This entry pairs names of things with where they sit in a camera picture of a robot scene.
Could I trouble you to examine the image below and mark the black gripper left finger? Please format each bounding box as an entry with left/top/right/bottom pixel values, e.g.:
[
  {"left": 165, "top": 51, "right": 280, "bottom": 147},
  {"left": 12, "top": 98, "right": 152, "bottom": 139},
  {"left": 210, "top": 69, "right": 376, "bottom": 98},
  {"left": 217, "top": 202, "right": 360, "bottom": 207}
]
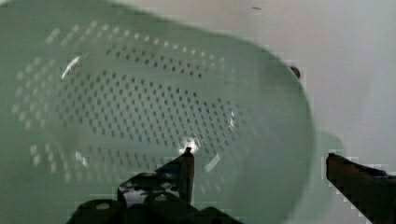
[{"left": 117, "top": 147, "right": 194, "bottom": 205}]

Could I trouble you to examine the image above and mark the green plastic strainer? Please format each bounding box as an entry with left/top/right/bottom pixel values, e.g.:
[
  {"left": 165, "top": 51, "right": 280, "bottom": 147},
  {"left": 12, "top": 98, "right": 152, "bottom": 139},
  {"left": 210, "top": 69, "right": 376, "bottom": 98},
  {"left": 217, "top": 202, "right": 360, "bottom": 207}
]
[{"left": 0, "top": 0, "right": 340, "bottom": 224}]

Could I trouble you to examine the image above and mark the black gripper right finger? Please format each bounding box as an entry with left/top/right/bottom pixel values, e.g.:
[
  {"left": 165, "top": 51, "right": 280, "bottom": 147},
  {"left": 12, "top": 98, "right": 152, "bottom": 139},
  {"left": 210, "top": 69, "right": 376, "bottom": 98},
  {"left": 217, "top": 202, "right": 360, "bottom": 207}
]
[{"left": 326, "top": 153, "right": 396, "bottom": 224}]

